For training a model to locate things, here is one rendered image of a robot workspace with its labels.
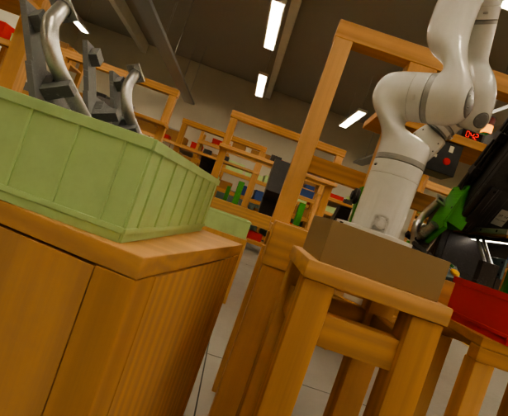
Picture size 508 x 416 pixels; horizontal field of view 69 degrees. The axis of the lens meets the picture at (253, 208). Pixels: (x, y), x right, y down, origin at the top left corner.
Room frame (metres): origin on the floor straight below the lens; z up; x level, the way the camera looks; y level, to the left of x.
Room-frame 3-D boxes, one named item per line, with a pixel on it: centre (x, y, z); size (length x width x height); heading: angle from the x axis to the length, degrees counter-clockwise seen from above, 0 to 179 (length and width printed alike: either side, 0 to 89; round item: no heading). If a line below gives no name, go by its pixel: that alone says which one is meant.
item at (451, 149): (1.75, -0.74, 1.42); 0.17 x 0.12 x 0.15; 89
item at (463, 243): (1.68, -0.95, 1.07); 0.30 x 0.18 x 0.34; 89
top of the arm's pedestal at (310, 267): (0.93, -0.30, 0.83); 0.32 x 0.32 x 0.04; 0
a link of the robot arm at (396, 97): (0.94, -0.28, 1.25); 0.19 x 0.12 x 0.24; 52
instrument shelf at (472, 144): (1.80, -0.85, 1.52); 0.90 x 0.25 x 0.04; 89
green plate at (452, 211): (1.48, -0.77, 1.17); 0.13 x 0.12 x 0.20; 89
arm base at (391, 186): (0.93, -0.31, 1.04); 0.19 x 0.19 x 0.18
